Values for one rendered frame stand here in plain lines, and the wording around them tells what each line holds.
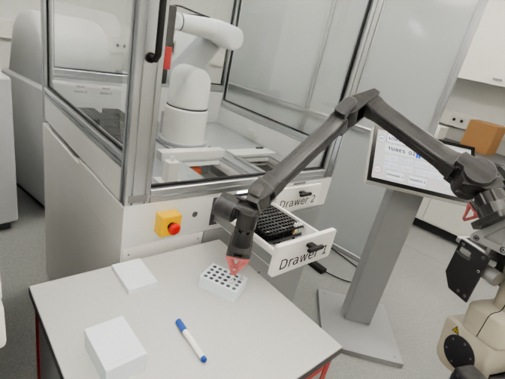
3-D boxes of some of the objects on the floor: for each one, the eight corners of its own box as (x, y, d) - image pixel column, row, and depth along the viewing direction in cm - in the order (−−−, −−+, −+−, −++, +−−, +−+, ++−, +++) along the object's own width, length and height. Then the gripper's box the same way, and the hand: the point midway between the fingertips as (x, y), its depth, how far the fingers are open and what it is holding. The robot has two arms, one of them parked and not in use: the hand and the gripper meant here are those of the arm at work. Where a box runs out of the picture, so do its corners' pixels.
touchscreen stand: (401, 368, 195) (484, 202, 157) (321, 347, 197) (383, 179, 159) (382, 307, 242) (442, 168, 203) (316, 292, 243) (364, 150, 205)
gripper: (255, 238, 94) (243, 285, 100) (258, 221, 104) (246, 265, 110) (231, 231, 94) (219, 279, 100) (235, 215, 104) (225, 259, 110)
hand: (234, 269), depth 105 cm, fingers open, 3 cm apart
